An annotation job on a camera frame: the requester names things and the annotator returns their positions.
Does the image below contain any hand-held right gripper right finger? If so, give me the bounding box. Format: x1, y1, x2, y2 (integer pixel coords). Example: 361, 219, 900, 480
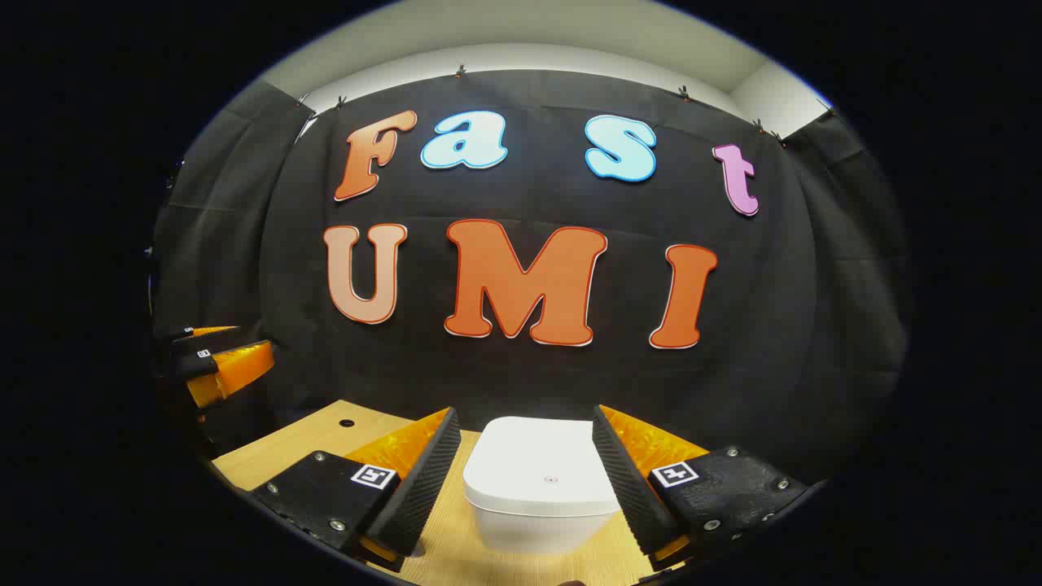
592, 405, 811, 575

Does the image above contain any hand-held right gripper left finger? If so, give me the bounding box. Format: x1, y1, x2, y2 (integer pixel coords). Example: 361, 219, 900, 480
248, 407, 462, 571

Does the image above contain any white desktop garbage bin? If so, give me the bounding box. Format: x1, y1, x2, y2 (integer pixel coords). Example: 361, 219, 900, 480
462, 417, 628, 556

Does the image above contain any wooden desktop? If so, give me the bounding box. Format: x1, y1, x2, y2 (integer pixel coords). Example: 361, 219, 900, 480
210, 399, 676, 586

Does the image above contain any black backdrop cloth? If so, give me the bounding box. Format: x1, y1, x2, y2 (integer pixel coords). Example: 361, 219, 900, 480
151, 69, 913, 489

